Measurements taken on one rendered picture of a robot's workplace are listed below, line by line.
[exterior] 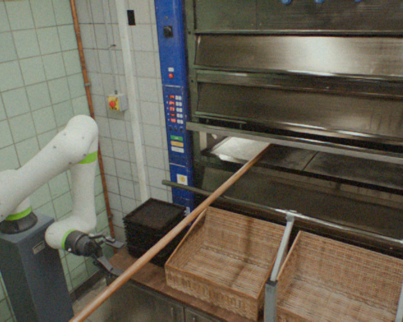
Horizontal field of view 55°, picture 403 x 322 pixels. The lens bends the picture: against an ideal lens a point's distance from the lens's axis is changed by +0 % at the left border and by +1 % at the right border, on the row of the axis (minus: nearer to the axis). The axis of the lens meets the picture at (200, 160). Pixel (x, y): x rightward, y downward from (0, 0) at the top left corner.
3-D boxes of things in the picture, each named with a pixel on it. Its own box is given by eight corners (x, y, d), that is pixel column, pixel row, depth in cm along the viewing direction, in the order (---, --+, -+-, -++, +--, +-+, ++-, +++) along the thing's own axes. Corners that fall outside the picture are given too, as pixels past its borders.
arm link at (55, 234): (41, 249, 159) (37, 225, 155) (65, 235, 169) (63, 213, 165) (64, 259, 152) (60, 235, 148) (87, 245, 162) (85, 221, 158)
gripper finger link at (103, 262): (91, 253, 147) (90, 254, 148) (110, 275, 146) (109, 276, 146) (98, 247, 150) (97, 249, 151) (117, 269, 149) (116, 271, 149)
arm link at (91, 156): (61, 119, 143) (94, 122, 144) (70, 110, 154) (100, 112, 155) (63, 163, 150) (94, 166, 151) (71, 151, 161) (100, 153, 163)
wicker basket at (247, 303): (207, 240, 253) (205, 204, 242) (290, 266, 226) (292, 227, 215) (164, 286, 216) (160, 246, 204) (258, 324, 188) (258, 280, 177)
